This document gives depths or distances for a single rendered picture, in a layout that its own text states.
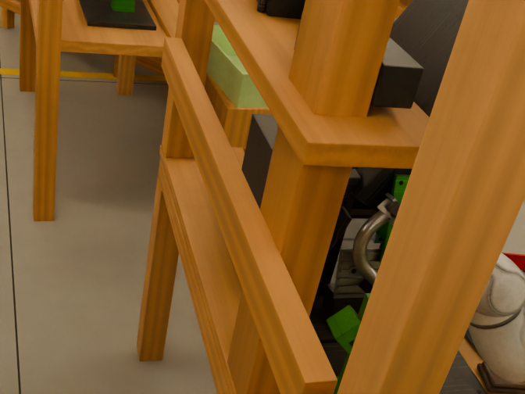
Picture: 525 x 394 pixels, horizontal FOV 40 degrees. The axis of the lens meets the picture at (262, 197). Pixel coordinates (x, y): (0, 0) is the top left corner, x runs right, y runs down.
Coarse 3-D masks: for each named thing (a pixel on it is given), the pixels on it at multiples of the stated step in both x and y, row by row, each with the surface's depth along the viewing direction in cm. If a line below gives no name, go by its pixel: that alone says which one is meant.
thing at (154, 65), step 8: (0, 0) 507; (8, 0) 504; (16, 0) 506; (8, 8) 506; (16, 8) 502; (8, 16) 517; (8, 24) 520; (136, 56) 463; (144, 56) 461; (152, 56) 462; (136, 64) 466; (144, 64) 462; (152, 64) 459; (160, 64) 455; (160, 72) 458
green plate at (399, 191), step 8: (400, 176) 157; (408, 176) 157; (392, 184) 158; (400, 184) 157; (392, 192) 158; (400, 192) 158; (400, 200) 158; (384, 224) 164; (392, 224) 160; (376, 232) 168; (384, 232) 161; (384, 240) 161; (384, 248) 161
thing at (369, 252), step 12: (348, 252) 161; (372, 252) 163; (348, 264) 162; (372, 264) 164; (336, 276) 163; (348, 276) 163; (360, 276) 164; (336, 288) 163; (348, 288) 164; (360, 288) 165
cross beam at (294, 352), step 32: (192, 64) 188; (192, 96) 171; (192, 128) 167; (224, 160) 147; (224, 192) 139; (224, 224) 139; (256, 224) 129; (256, 256) 121; (256, 288) 119; (288, 288) 115; (256, 320) 119; (288, 320) 109; (288, 352) 105; (320, 352) 104; (288, 384) 104; (320, 384) 99
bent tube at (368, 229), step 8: (392, 200) 153; (376, 216) 155; (384, 216) 155; (368, 224) 155; (376, 224) 155; (360, 232) 156; (368, 232) 155; (360, 240) 155; (368, 240) 156; (360, 248) 156; (360, 256) 156; (360, 264) 157; (368, 264) 158; (360, 272) 158; (368, 272) 158; (376, 272) 159; (368, 280) 159
